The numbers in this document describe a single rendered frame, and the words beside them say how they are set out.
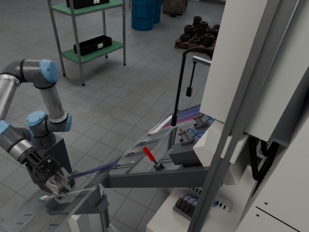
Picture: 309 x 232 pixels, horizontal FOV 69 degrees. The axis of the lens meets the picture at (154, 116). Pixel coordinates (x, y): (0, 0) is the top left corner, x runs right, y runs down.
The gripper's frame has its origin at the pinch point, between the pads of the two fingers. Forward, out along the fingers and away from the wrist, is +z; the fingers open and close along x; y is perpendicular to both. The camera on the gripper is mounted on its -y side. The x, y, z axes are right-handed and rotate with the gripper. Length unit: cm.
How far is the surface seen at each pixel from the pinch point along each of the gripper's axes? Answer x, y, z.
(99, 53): 209, -130, -107
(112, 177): 20.4, -6.9, 10.5
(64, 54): 177, -147, -138
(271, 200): 13, 55, 39
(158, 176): 17.3, 23.9, 20.2
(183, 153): 20.5, 38.2, 19.3
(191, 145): 24, 40, 20
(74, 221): -3.0, -8.4, 10.0
